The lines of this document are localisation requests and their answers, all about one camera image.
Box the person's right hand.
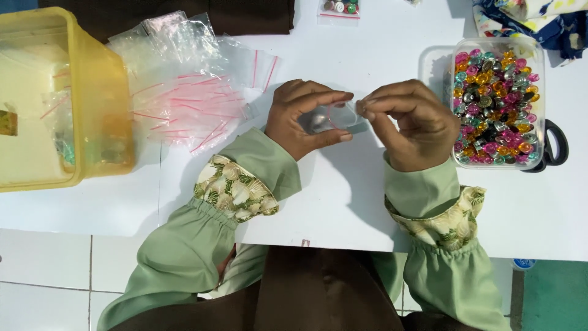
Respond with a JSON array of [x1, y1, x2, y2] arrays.
[[356, 79, 461, 173]]

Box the small clear zip bag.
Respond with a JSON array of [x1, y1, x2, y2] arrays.
[[299, 100, 369, 135]]

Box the person's left hand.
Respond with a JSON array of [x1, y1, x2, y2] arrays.
[[265, 79, 355, 162]]

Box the person's brown skirt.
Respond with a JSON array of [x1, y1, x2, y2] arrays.
[[107, 245, 483, 331]]

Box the dark brown cloth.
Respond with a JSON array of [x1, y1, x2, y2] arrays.
[[39, 0, 296, 45]]

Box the black scissors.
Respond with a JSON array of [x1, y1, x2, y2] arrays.
[[521, 119, 570, 174]]

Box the clear plastic container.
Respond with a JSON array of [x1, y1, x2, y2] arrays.
[[449, 37, 547, 171]]

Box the heap of colourful buttons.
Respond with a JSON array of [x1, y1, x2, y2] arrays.
[[453, 48, 541, 165]]

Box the patterned blue white fabric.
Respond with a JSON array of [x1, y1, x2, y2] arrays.
[[472, 0, 588, 61]]

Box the yellow plastic tub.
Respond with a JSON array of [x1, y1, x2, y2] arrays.
[[0, 6, 136, 193]]

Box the zip bag filled with buttons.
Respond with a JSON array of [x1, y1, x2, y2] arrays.
[[317, 0, 361, 26]]

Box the pile of clear zip bags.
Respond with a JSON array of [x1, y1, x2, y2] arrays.
[[107, 10, 280, 154]]

